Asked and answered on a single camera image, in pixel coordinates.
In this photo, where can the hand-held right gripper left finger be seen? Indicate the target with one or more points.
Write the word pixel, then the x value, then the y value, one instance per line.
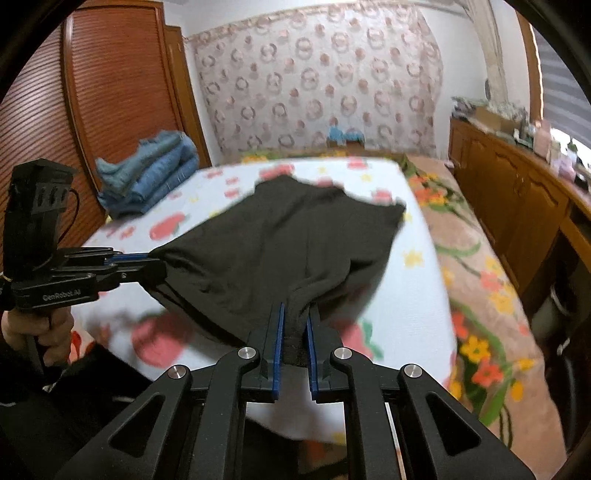
pixel 276 360

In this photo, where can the cardboard box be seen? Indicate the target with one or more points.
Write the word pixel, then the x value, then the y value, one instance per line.
pixel 494 121

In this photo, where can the white strawberry print sheet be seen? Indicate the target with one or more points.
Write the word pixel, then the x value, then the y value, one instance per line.
pixel 415 295

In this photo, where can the beige tied curtain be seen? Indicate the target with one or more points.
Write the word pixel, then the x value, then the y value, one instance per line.
pixel 491 55

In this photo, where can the person's left hand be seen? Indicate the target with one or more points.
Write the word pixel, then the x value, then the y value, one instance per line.
pixel 57 332

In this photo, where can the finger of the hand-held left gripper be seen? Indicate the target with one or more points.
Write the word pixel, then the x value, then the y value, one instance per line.
pixel 129 256
pixel 134 277

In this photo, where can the black t-shirt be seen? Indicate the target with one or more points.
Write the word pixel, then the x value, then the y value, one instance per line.
pixel 277 240

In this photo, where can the grey trash bin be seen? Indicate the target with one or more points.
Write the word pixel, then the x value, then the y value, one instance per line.
pixel 551 309

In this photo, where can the blue cloth bundle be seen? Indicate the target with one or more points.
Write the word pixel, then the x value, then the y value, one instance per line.
pixel 344 134

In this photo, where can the small brown box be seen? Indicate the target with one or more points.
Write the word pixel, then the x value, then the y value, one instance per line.
pixel 345 145

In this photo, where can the wooden cabinet counter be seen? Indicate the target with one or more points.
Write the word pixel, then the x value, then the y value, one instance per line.
pixel 508 194

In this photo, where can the pink tissue pack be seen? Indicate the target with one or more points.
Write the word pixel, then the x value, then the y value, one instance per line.
pixel 567 166

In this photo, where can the pink bottle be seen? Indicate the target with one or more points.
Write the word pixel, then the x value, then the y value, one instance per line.
pixel 543 138

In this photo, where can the person's left forearm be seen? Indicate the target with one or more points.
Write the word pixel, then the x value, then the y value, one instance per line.
pixel 55 415

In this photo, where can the grey striped window blind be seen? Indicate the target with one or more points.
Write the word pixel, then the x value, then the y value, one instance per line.
pixel 565 83

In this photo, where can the dark blue folded jeans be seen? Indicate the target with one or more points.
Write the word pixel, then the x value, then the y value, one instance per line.
pixel 157 189

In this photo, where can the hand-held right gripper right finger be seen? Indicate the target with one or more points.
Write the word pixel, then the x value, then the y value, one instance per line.
pixel 313 369

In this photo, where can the circle patterned sheer curtain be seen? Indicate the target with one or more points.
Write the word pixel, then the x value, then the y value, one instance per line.
pixel 314 83

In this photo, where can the wooden louvered wardrobe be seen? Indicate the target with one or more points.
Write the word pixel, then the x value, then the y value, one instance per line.
pixel 120 92

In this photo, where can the floral fabric pile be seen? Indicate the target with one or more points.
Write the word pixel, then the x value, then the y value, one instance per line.
pixel 466 105

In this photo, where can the floral bed blanket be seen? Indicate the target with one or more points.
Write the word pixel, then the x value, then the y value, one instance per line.
pixel 461 258

